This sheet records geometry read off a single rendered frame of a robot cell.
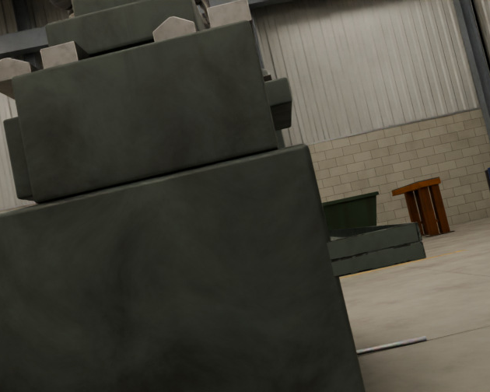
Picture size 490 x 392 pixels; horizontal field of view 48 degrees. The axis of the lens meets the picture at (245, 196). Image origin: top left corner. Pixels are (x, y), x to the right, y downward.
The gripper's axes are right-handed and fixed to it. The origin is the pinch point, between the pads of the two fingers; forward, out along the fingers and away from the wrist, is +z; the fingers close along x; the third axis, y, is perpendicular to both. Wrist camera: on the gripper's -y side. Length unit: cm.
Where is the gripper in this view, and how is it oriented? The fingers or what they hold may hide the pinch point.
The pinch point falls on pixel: (207, 21)
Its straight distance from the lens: 203.8
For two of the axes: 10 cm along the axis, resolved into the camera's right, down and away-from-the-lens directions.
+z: 4.8, 8.7, -1.1
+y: -0.9, -0.7, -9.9
